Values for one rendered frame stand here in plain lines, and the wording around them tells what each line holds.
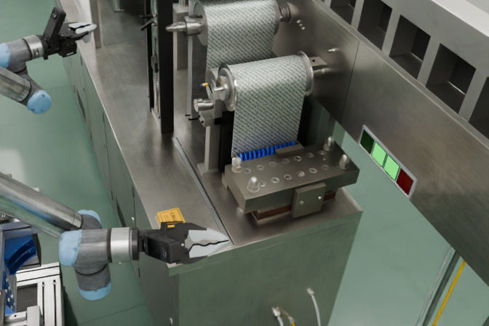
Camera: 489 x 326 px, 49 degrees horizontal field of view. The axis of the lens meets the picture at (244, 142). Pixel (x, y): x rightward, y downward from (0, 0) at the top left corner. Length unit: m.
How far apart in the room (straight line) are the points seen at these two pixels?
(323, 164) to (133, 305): 1.24
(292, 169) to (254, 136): 0.16
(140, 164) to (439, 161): 0.99
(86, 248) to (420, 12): 0.93
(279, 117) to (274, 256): 0.44
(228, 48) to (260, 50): 0.13
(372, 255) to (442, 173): 1.56
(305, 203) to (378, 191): 1.61
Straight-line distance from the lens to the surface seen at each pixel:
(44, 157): 3.39
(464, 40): 1.29
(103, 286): 1.32
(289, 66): 1.67
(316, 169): 1.72
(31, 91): 1.82
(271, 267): 1.79
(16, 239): 2.02
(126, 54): 2.50
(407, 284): 2.86
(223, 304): 1.84
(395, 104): 1.49
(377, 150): 1.59
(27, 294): 2.47
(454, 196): 1.40
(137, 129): 2.04
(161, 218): 1.67
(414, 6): 1.40
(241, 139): 1.70
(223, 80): 1.60
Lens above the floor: 2.14
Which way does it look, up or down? 39 degrees down
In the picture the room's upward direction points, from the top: 5 degrees clockwise
